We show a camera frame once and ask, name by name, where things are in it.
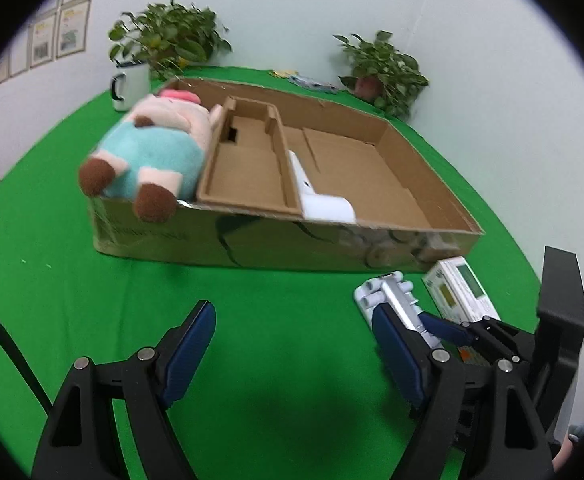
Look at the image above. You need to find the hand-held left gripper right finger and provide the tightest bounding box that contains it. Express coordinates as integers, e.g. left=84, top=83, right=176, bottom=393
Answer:
left=371, top=302, right=556, bottom=480

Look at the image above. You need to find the leafy plant in red pot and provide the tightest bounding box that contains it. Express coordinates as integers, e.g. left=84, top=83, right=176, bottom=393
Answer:
left=333, top=30, right=430, bottom=122

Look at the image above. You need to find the black cable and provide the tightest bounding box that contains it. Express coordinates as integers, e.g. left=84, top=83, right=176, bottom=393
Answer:
left=0, top=291, right=53, bottom=413

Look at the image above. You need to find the leafy plant in white mug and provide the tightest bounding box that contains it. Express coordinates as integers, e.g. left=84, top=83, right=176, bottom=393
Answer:
left=108, top=0, right=233, bottom=113

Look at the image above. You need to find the white plastic device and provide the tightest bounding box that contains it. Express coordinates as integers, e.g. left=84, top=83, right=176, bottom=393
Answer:
left=287, top=150, right=357, bottom=224

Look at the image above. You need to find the person's right hand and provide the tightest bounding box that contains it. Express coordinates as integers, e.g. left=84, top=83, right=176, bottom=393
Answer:
left=552, top=422, right=582, bottom=467

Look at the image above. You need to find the pink plush pig toy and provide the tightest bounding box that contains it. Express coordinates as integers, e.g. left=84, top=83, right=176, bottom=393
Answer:
left=78, top=88, right=225, bottom=224

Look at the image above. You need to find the large shallow cardboard box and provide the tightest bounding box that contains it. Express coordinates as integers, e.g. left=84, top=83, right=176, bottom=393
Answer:
left=89, top=77, right=486, bottom=274

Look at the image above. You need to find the white toy with cylinders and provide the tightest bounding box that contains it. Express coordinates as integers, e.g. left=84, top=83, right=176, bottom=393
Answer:
left=354, top=270, right=446, bottom=349

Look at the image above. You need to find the patterned tissue packet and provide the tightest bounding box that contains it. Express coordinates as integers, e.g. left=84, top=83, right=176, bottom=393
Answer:
left=290, top=74, right=338, bottom=94

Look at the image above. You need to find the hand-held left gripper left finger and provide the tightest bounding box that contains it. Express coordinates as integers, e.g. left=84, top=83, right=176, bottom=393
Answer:
left=32, top=300, right=217, bottom=480

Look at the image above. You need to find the wall of framed certificates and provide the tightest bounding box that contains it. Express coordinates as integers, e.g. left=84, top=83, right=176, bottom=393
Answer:
left=0, top=0, right=103, bottom=92

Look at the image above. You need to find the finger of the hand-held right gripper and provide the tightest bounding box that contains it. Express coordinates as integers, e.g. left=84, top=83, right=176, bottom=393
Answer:
left=419, top=311, right=483, bottom=349
left=464, top=315, right=535, bottom=361

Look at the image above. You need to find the green tablecloth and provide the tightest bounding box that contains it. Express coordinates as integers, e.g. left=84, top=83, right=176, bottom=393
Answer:
left=0, top=65, right=544, bottom=480

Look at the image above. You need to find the green and white medicine box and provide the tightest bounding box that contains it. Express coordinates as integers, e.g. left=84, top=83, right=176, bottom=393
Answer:
left=422, top=257, right=502, bottom=364

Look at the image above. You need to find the long brown cardboard box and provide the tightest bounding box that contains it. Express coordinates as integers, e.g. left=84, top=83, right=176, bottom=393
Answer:
left=197, top=96, right=304, bottom=221

